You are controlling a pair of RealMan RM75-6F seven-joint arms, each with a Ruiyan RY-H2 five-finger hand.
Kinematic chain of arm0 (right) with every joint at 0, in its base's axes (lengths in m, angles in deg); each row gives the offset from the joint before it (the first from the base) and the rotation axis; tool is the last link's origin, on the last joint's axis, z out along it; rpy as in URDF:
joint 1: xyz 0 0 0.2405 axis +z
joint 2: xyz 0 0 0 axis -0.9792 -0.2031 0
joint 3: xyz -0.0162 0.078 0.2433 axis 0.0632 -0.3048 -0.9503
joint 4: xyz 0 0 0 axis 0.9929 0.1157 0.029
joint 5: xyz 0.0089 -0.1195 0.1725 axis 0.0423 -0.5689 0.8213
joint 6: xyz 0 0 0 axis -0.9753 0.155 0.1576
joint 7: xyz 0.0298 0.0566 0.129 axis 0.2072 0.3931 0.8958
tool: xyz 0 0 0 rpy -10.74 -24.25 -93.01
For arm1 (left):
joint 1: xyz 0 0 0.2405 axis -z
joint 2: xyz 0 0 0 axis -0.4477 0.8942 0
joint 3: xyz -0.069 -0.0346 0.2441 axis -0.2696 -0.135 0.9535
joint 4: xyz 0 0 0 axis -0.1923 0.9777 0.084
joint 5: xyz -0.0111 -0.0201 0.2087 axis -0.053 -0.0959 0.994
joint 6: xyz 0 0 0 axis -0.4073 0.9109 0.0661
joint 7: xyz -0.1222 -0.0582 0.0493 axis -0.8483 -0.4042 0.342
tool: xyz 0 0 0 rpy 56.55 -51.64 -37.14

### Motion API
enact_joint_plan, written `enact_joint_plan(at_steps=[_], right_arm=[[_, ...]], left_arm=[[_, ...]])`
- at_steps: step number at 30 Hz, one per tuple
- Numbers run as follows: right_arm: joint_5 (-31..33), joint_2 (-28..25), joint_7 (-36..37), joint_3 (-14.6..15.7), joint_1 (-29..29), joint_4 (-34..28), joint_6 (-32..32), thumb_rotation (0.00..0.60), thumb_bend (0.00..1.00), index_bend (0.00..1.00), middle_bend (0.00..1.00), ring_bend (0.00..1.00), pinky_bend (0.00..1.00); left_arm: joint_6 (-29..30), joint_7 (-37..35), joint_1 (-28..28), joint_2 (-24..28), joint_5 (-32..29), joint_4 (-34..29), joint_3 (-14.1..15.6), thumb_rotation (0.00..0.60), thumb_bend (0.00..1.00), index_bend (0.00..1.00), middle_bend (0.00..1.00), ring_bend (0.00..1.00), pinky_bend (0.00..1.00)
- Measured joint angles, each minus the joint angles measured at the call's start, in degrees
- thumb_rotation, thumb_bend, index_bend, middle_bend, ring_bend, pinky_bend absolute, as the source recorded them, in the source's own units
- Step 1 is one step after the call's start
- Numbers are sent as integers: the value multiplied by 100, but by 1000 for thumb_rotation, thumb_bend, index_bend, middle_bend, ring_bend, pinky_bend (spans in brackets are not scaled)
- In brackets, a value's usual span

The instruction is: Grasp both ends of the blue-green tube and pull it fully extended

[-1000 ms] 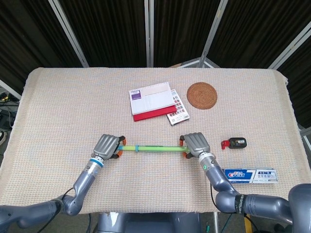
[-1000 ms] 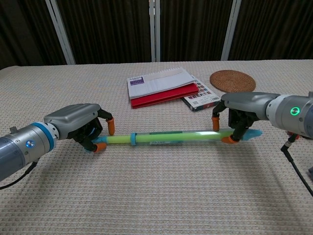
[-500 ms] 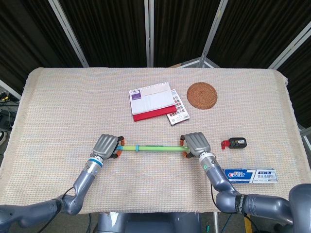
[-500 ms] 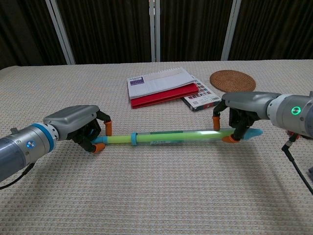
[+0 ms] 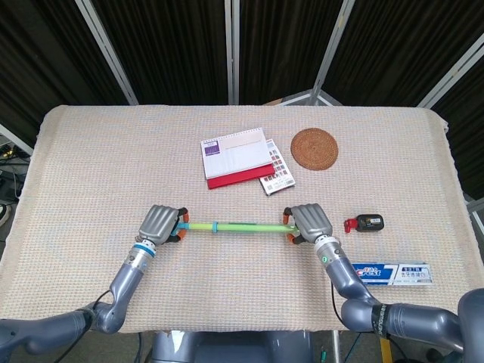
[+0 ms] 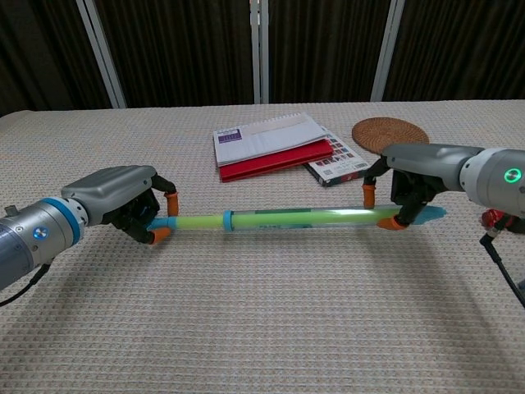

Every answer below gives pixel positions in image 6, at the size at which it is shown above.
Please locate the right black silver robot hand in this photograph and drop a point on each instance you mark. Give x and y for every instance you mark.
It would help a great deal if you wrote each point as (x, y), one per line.
(426, 162)

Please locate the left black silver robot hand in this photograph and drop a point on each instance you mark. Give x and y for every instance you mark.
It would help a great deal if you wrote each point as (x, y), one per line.
(110, 184)

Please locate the blue green plastic stick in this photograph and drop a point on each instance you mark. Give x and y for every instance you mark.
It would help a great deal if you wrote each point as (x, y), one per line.
(307, 217)

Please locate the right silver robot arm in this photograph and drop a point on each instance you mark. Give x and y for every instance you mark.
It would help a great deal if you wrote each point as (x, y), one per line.
(496, 184)

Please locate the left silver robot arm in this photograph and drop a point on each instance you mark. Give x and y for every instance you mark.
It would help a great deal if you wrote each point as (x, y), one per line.
(24, 242)

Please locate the round woven brown coaster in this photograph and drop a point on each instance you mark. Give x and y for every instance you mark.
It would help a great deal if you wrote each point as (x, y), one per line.
(381, 133)

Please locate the booklet with coloured squares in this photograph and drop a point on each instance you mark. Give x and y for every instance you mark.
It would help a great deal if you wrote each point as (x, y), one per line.
(336, 164)

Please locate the white spiral calendar red base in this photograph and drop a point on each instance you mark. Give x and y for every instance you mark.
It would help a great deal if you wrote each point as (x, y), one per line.
(262, 139)

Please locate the beige woven tablecloth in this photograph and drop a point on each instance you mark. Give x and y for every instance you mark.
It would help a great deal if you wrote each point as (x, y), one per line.
(246, 308)

